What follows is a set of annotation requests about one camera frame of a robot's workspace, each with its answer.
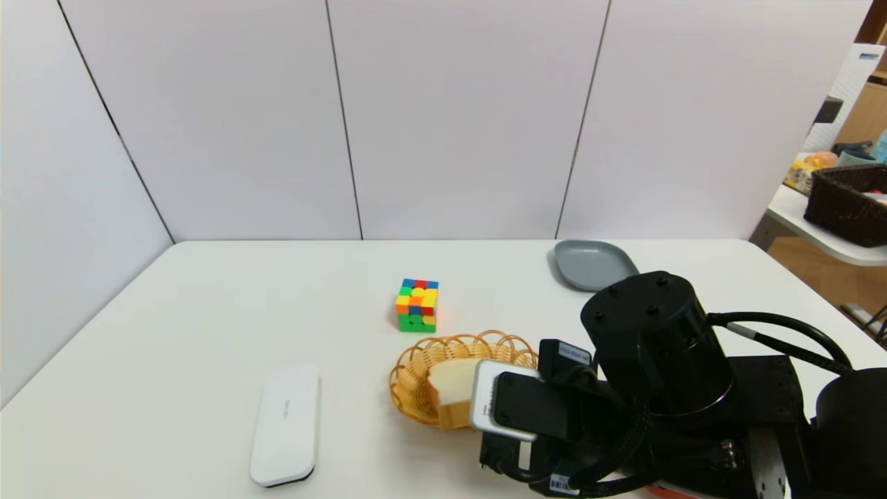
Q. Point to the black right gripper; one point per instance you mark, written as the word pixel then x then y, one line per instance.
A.
pixel 563 354

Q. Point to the white bread slice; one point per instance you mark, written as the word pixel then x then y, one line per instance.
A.
pixel 454 384

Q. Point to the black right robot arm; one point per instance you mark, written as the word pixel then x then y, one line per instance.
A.
pixel 658 339

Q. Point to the grey dish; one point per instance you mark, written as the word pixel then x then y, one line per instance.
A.
pixel 585 263

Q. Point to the yellow wicker basket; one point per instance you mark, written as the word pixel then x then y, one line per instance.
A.
pixel 412 378

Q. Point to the multicoloured puzzle cube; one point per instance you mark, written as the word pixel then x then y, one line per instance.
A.
pixel 416 305

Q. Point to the white side table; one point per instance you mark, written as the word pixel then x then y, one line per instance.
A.
pixel 790 211

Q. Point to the white whiteboard eraser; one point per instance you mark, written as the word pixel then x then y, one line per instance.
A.
pixel 285 423

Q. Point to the yellow snack box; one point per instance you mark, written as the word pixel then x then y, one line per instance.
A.
pixel 804 173

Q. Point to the dark brown woven basket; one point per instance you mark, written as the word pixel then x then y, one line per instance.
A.
pixel 842 204

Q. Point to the teal cup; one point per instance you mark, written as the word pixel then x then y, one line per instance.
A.
pixel 854 158

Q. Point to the black box on pegboard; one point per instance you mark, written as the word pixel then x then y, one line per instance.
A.
pixel 827 110

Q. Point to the wooden cabinet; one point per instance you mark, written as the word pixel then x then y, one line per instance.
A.
pixel 866 114

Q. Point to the white pegboard panel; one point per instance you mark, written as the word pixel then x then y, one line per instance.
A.
pixel 849 80

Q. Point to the white wrist camera black mount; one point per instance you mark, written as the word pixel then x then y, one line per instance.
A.
pixel 527 405

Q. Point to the black chair frame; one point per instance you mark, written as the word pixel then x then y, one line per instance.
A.
pixel 874 322

